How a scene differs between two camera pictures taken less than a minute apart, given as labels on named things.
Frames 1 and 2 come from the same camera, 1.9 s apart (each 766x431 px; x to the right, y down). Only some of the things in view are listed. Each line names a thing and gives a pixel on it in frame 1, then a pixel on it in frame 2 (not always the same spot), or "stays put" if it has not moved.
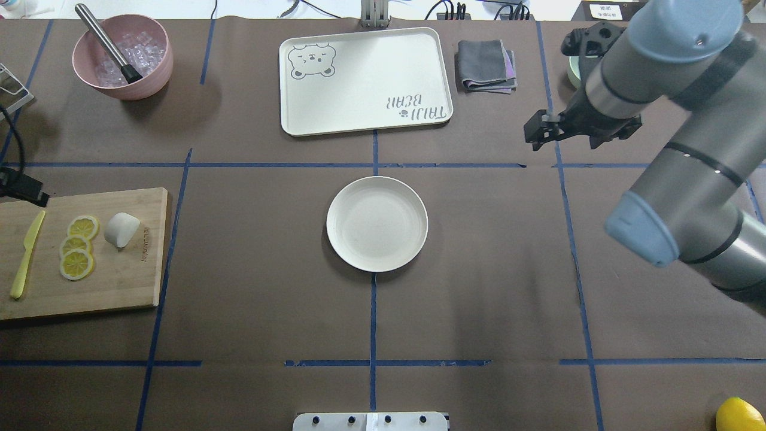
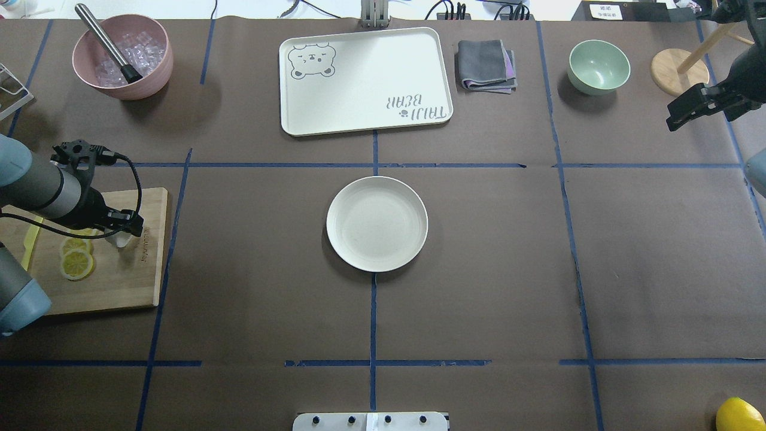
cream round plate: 377,224 stays put
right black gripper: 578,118 to 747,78
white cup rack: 13,93 stays put
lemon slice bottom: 76,264 stays put
